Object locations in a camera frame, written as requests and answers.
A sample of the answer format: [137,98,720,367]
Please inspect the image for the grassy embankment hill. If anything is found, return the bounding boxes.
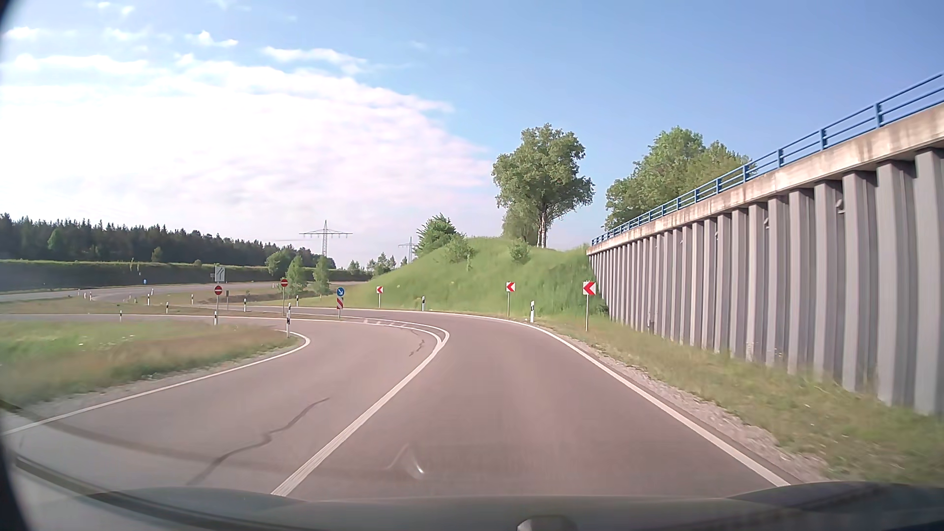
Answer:
[304,236,607,320]

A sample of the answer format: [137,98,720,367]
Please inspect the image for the bushy tree on hill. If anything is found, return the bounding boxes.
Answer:
[413,213,476,265]

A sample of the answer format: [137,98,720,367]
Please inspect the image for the tall broad tree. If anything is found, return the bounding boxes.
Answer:
[492,123,595,249]

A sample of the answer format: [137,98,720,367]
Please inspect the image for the grey asphalt road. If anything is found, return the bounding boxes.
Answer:
[0,281,805,501]

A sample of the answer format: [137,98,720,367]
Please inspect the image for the group of young trees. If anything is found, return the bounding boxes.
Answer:
[265,249,333,297]

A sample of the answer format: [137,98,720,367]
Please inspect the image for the road markings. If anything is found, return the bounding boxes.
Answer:
[0,307,792,497]

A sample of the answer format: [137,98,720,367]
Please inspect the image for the trees behind railing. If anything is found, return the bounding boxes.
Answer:
[604,126,752,230]

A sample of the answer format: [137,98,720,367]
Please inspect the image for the car's own bonnet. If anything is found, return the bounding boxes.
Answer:
[13,456,944,531]

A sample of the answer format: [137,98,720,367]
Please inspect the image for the row of marker posts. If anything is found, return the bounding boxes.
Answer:
[87,289,303,339]

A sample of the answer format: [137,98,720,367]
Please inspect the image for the blue metal railing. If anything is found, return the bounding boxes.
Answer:
[591,72,944,246]

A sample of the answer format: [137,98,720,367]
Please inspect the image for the dark conifer wood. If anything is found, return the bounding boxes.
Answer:
[0,213,336,269]

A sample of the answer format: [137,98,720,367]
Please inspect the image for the long green noise barrier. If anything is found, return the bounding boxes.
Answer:
[0,259,370,293]

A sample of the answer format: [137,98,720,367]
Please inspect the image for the distant grass field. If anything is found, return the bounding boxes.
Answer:
[0,289,340,318]

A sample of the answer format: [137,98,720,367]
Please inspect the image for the grass traffic island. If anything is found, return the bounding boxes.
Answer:
[0,319,305,408]

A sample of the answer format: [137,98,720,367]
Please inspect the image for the grey sheet pile wall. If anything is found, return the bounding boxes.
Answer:
[587,102,944,418]

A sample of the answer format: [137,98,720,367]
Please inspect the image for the grass verge beside wall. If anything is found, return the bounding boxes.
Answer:
[537,313,944,488]

